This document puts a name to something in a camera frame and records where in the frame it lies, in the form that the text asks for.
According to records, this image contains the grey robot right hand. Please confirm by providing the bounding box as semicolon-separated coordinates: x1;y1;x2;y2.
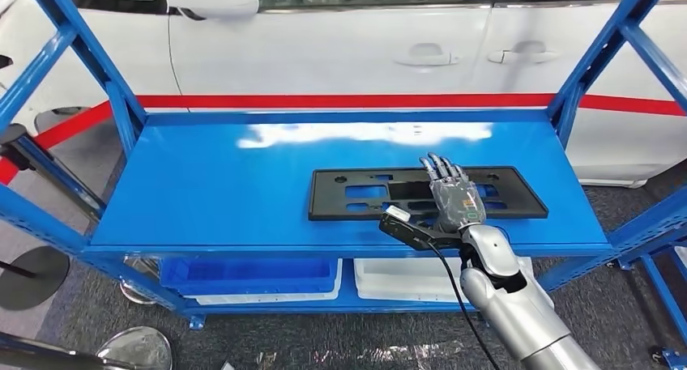
418;152;488;235

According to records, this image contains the chrome stanchion post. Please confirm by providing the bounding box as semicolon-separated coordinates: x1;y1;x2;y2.
0;123;162;307
0;325;174;370

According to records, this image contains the white car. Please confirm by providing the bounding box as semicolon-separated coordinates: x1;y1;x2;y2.
0;0;687;189

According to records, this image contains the blue metal shelf rack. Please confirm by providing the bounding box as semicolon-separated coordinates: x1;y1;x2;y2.
0;0;687;331

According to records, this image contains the black-base stanchion post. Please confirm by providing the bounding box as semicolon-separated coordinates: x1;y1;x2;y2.
0;245;71;312

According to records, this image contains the blue plastic bin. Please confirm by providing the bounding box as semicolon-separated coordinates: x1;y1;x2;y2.
159;257;340;297

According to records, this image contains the black plastic plate bracket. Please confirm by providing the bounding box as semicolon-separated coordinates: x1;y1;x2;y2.
308;166;549;222

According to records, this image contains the red barrier belt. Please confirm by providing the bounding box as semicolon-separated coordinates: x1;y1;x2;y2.
0;100;115;187
134;92;687;117

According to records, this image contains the clear floor tape strip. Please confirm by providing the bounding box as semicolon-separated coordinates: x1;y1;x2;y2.
311;340;468;370

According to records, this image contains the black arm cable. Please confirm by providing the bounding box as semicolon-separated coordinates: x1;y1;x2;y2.
426;241;500;370

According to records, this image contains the white plastic bin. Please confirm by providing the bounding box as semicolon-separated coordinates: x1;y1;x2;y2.
352;257;538;299
358;291;479;305
190;273;344;306

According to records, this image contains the blue wheeled storage rack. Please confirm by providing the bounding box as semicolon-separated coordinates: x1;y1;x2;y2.
617;244;687;370

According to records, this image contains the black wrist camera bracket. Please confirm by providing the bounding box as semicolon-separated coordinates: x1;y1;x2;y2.
378;213;465;253

